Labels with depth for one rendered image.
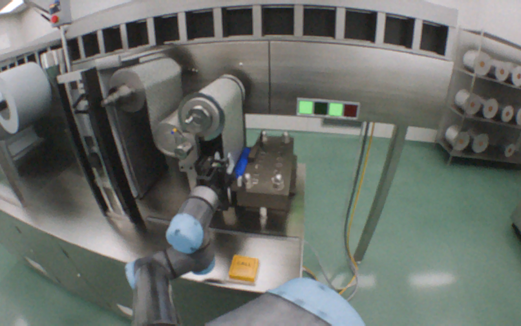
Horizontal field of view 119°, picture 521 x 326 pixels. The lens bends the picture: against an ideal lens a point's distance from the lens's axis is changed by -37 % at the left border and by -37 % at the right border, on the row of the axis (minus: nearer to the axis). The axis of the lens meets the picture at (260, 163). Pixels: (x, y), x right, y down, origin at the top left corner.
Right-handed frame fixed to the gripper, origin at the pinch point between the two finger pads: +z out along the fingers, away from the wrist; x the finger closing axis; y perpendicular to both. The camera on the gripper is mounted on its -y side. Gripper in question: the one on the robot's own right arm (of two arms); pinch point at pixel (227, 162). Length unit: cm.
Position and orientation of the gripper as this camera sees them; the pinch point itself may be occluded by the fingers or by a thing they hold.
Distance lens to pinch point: 77.5
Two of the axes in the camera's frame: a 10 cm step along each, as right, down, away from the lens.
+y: -0.2, -8.5, -5.2
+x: -9.9, -0.7, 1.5
